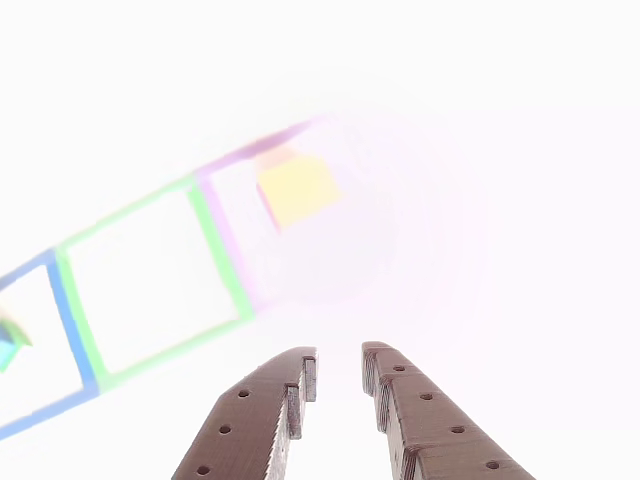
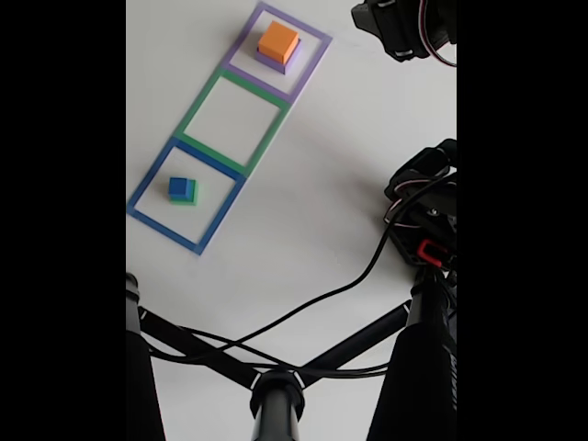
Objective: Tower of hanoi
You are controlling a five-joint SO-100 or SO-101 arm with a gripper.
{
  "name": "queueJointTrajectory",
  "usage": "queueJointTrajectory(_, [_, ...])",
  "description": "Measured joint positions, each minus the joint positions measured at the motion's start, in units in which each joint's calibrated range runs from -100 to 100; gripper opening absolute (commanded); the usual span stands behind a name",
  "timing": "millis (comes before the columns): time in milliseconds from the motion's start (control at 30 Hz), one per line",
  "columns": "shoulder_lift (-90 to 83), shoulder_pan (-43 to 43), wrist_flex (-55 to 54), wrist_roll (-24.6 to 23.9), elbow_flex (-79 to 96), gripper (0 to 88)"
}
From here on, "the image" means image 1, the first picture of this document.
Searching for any green square block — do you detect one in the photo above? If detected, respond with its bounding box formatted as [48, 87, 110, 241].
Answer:
[0, 312, 34, 375]

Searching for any orange square block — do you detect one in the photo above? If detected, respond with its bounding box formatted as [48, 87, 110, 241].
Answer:
[257, 144, 345, 232]

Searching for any green tape square outline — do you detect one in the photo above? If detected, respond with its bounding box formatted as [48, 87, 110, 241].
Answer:
[53, 174, 257, 394]

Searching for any blue tape square outline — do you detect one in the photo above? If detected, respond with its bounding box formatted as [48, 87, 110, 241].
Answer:
[0, 248, 100, 442]

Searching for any purple tape square outline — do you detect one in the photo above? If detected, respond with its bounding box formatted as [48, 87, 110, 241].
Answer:
[194, 114, 341, 314]

